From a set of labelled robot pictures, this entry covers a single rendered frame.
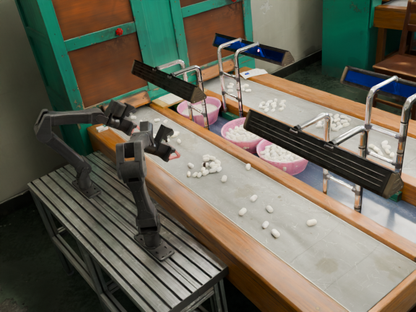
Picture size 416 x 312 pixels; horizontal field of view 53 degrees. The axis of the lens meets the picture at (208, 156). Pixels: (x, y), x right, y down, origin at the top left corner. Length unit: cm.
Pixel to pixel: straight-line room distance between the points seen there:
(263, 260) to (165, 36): 164
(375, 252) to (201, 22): 183
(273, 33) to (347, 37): 75
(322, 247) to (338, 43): 337
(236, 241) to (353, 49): 335
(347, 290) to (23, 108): 251
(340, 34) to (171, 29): 237
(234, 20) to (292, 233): 176
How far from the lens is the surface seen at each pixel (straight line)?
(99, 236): 183
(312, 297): 134
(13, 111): 321
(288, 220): 162
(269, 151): 205
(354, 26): 451
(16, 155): 332
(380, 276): 146
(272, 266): 142
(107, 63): 252
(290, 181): 178
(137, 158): 143
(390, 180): 124
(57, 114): 195
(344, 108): 236
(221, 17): 288
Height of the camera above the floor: 180
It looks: 31 degrees down
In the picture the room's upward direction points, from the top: 8 degrees counter-clockwise
